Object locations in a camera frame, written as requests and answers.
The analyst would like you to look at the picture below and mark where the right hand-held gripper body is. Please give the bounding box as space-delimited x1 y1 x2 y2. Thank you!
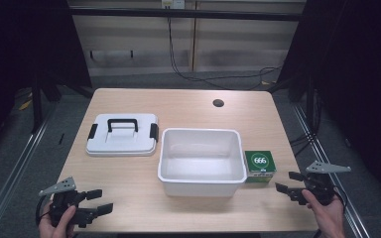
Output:
287 160 352 206

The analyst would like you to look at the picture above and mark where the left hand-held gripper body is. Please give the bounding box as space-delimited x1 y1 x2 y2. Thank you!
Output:
39 177 97 229

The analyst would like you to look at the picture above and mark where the small green carton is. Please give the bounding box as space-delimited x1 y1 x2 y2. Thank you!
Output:
244 150 278 184

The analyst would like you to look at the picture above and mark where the white lid with black handle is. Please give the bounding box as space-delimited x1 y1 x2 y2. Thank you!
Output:
85 112 160 158

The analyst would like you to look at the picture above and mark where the white plastic storage box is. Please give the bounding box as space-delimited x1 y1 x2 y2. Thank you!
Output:
157 127 248 198

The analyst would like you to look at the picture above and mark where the person's left hand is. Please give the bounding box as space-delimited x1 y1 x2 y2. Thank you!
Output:
38 201 77 238

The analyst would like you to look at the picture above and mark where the person's right hand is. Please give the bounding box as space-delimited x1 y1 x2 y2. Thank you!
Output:
301 188 347 238

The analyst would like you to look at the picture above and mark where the black metal stand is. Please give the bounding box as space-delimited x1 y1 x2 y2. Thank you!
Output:
30 73 45 135

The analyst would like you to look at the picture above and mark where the yellow floor tape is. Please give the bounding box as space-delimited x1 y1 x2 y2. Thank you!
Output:
17 98 34 112

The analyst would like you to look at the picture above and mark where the black curtain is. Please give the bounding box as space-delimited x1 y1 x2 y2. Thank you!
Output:
277 0 381 211
0 0 93 163

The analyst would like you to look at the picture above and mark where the black horizontal metal bar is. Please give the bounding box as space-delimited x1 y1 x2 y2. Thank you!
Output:
68 7 303 23

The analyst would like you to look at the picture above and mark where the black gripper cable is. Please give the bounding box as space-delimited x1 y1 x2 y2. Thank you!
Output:
332 185 349 214
35 193 52 228

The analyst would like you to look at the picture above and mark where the metal floor rail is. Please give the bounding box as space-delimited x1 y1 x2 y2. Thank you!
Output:
291 102 373 238
0 104 60 238

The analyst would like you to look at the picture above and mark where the bundle of black floor cables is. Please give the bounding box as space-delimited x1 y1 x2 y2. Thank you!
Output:
288 130 317 158

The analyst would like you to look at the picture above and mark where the long black floor cable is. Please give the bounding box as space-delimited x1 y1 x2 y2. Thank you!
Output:
167 15 283 91

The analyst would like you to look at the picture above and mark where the white wall socket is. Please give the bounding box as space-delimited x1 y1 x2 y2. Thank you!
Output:
161 0 187 10

